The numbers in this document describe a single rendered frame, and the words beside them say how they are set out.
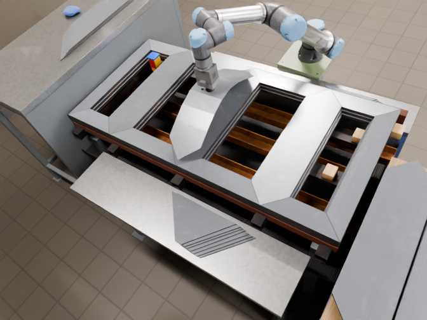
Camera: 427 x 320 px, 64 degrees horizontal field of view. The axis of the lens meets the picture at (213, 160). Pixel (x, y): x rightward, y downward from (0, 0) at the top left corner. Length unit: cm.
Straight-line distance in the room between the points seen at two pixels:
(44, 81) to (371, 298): 183
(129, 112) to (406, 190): 137
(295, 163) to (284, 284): 50
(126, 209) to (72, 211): 118
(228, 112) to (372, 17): 249
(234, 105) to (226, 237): 69
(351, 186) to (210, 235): 62
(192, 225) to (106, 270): 110
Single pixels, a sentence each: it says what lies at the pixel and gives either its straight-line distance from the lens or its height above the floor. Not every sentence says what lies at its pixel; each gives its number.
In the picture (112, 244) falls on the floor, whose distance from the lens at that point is 255.
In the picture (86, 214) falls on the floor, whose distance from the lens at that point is 277.
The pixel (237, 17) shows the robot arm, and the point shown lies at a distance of 169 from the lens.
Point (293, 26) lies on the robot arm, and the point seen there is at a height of 118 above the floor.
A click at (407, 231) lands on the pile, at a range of 148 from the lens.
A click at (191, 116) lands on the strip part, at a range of 162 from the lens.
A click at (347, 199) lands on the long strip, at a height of 87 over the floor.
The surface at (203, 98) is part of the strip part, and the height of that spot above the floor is 103.
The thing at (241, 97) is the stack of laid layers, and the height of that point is 86.
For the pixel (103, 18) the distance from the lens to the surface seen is 236.
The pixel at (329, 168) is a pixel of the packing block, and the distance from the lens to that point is 160.
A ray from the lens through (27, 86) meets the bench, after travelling 213.
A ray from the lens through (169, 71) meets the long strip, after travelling 210.
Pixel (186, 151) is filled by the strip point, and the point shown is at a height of 91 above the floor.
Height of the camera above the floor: 213
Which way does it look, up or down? 53 degrees down
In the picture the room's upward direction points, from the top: 15 degrees counter-clockwise
